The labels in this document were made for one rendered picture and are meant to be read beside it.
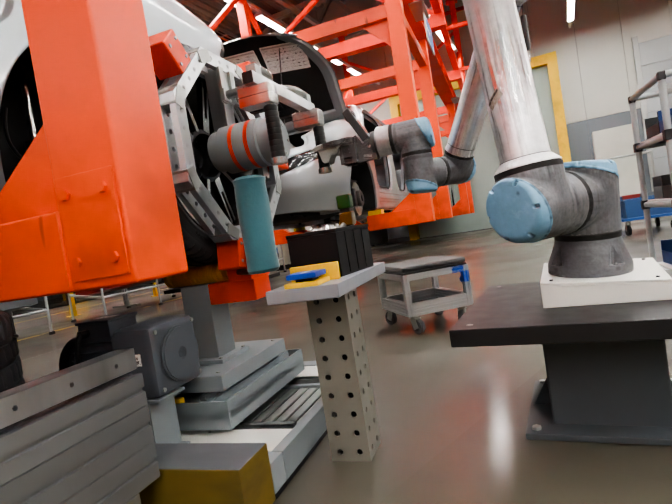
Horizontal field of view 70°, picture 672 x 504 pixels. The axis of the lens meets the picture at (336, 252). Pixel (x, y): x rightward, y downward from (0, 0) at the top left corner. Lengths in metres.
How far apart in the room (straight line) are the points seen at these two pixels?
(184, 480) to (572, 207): 1.00
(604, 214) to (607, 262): 0.11
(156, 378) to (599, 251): 1.08
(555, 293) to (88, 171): 1.03
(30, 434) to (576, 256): 1.15
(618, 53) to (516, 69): 13.44
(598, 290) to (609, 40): 13.57
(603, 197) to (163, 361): 1.09
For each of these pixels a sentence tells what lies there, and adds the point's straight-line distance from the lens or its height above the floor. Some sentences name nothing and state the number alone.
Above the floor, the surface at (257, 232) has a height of 0.59.
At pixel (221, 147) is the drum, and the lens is 1.45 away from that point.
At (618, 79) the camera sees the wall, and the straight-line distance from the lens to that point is 14.49.
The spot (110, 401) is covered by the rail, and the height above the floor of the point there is 0.31.
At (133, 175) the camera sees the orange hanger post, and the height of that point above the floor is 0.72.
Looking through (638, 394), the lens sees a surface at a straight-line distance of 1.32.
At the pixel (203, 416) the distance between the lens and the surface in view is 1.40.
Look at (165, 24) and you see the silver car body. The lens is 2.27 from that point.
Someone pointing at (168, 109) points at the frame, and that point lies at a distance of 1.33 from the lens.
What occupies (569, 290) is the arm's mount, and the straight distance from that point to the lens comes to 1.25.
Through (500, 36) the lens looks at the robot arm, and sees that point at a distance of 1.23.
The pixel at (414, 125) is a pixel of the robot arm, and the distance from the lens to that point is 1.47.
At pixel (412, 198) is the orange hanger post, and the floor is 0.78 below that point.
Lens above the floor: 0.55
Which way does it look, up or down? 2 degrees down
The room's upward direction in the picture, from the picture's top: 9 degrees counter-clockwise
